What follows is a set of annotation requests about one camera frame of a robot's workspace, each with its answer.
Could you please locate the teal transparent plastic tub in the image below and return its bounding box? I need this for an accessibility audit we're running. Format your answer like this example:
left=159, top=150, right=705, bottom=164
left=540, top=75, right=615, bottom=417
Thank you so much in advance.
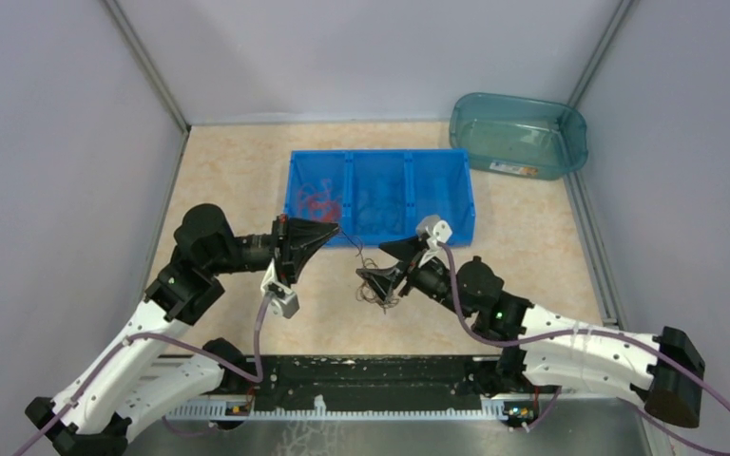
left=449, top=92, right=588, bottom=181

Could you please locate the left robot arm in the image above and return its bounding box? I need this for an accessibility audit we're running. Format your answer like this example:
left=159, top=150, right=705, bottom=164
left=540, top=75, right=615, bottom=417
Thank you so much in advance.
left=26, top=203, right=340, bottom=455

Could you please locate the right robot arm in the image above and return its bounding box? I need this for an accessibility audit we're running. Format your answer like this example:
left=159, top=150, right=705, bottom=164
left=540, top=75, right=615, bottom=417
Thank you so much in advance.
left=356, top=237, right=705, bottom=428

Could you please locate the bundle of cables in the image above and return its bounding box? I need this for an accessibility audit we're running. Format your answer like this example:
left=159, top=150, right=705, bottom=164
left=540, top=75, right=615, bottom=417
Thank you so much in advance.
left=355, top=257, right=401, bottom=316

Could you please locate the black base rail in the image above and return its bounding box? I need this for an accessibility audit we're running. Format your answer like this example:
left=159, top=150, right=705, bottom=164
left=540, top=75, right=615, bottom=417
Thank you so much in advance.
left=253, top=355, right=511, bottom=412

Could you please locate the white toothed cable strip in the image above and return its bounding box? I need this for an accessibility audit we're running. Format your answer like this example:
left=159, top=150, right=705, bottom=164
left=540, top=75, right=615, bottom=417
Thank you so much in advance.
left=165, top=398, right=509, bottom=422

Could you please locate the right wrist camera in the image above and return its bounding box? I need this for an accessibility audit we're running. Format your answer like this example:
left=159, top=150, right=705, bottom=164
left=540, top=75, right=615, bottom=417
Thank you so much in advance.
left=415, top=215, right=452, bottom=267

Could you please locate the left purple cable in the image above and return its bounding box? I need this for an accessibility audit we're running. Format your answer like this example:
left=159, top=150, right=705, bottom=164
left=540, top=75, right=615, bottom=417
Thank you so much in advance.
left=11, top=292, right=275, bottom=456

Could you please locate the blue three-compartment bin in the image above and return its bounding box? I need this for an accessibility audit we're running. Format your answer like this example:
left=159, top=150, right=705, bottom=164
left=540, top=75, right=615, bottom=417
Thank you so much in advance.
left=284, top=149, right=476, bottom=246

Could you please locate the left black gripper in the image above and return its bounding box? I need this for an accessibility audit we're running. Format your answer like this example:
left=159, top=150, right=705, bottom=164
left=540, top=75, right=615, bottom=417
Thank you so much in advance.
left=207, top=213, right=339, bottom=289

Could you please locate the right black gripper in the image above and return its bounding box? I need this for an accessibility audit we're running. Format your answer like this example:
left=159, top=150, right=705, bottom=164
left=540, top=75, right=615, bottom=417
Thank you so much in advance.
left=357, top=233, right=473, bottom=318

